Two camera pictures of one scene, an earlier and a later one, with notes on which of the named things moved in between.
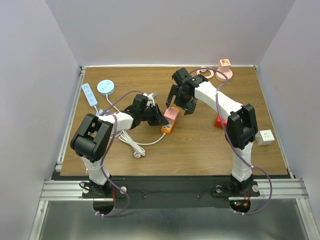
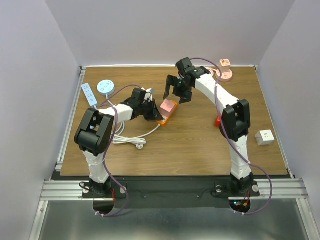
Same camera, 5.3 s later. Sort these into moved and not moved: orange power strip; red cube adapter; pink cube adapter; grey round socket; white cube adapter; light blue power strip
Moved: orange power strip; pink cube adapter
Not moved: light blue power strip; white cube adapter; red cube adapter; grey round socket
